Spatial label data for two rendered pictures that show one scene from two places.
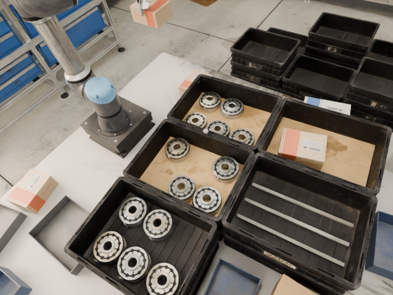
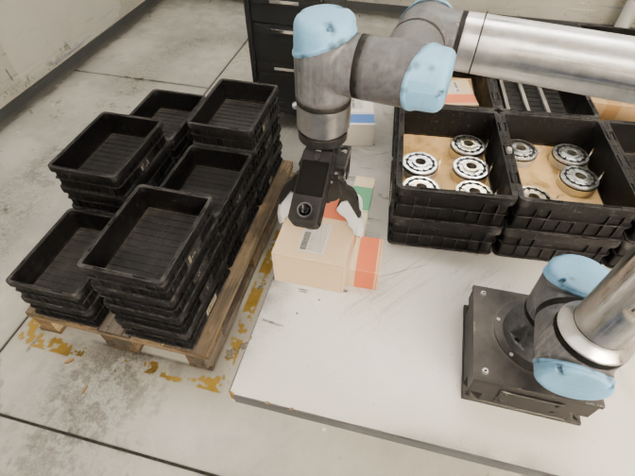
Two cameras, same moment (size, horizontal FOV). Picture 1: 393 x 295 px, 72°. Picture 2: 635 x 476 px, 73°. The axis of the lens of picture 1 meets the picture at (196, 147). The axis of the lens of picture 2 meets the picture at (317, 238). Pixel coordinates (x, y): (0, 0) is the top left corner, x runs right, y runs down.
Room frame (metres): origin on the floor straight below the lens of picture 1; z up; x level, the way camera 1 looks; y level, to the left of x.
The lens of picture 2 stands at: (1.58, 0.53, 1.66)
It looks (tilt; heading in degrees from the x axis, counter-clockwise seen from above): 49 degrees down; 241
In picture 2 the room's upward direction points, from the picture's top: straight up
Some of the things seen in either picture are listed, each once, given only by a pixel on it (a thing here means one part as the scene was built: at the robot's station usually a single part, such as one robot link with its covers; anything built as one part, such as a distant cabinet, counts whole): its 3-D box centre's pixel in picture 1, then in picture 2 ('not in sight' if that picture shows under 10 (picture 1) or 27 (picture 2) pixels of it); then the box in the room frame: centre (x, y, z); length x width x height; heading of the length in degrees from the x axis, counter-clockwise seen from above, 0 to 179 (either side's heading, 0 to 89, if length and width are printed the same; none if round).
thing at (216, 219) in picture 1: (188, 164); (562, 159); (0.53, 0.04, 0.92); 0.40 x 0.30 x 0.02; 52
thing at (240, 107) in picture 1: (231, 106); (420, 162); (0.83, -0.19, 0.86); 0.10 x 0.10 x 0.01
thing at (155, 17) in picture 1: (151, 11); (318, 238); (1.33, 0.10, 1.09); 0.16 x 0.12 x 0.07; 47
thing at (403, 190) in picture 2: (224, 109); (451, 148); (0.77, -0.14, 0.92); 0.40 x 0.30 x 0.02; 52
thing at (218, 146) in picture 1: (190, 171); (555, 173); (0.53, 0.04, 0.87); 0.40 x 0.30 x 0.11; 52
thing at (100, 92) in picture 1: (102, 95); (570, 294); (0.93, 0.36, 0.97); 0.13 x 0.12 x 0.14; 40
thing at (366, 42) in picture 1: (334, 55); (126, 182); (1.62, -1.17, 0.37); 0.40 x 0.30 x 0.45; 47
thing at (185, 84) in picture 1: (196, 86); (351, 260); (1.14, -0.06, 0.74); 0.16 x 0.12 x 0.07; 140
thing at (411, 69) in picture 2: not in sight; (405, 68); (1.24, 0.14, 1.40); 0.11 x 0.11 x 0.08; 40
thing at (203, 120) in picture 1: (195, 121); (473, 193); (0.78, -0.02, 0.86); 0.10 x 0.10 x 0.01
